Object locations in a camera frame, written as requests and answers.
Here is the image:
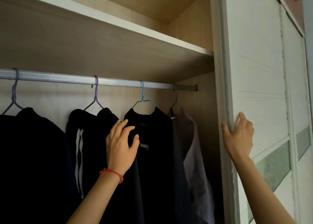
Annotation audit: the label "silver wardrobe hanging rail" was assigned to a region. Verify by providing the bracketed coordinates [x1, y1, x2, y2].
[0, 68, 198, 91]

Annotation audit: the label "wardrobe shelf board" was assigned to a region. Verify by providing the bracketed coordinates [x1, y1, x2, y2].
[0, 0, 215, 84]

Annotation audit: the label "grey t-shirt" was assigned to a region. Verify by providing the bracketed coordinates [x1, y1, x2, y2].
[167, 107, 216, 224]

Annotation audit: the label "navy printed shorts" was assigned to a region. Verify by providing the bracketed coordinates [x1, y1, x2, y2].
[0, 107, 74, 224]

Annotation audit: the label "person's left hand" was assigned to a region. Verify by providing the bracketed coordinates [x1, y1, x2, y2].
[105, 119, 140, 177]

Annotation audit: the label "black Li-Ning t-shirt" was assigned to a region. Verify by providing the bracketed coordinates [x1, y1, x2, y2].
[122, 106, 194, 224]

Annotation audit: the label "person's right forearm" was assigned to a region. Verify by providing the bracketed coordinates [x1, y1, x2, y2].
[231, 156, 296, 224]

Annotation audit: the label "black long trousers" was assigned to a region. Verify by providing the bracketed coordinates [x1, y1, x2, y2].
[66, 107, 127, 207]

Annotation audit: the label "blue wire hanger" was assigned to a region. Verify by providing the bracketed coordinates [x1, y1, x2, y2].
[170, 84, 183, 110]
[132, 81, 156, 109]

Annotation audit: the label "white and brown wardrobe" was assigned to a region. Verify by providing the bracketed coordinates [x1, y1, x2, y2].
[0, 0, 313, 224]

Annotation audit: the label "white wardrobe sliding door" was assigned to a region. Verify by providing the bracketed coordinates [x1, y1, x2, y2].
[210, 0, 294, 224]
[280, 5, 313, 224]

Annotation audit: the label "person's left forearm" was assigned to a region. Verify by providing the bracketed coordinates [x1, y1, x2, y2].
[66, 173, 123, 224]

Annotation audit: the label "purple wire hanger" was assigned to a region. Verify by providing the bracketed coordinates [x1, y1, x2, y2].
[83, 75, 104, 111]
[1, 68, 25, 115]

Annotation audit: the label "person's right hand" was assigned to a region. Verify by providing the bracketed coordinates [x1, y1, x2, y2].
[221, 112, 255, 162]

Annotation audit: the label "red bead bracelet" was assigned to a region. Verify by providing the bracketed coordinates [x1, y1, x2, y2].
[99, 168, 124, 184]

